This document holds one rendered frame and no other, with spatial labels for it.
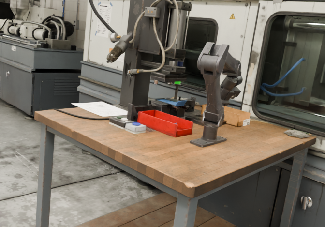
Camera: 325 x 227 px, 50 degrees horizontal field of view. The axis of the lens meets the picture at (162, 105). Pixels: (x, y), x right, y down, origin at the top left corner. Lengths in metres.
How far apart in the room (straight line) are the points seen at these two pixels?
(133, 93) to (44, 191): 0.70
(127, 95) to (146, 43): 0.33
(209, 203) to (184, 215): 1.44
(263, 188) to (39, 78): 3.36
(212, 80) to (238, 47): 0.98
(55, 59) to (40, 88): 0.43
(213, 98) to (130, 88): 0.68
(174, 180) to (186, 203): 0.08
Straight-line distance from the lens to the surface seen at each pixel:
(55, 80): 4.90
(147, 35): 1.91
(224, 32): 2.43
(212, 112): 1.50
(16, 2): 6.01
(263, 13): 2.23
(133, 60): 1.98
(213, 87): 1.42
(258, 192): 2.34
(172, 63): 1.85
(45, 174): 1.84
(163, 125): 1.58
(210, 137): 1.52
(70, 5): 8.29
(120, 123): 1.58
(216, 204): 2.56
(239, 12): 2.39
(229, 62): 1.52
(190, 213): 1.17
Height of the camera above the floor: 1.34
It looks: 11 degrees down
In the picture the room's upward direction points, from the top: 7 degrees clockwise
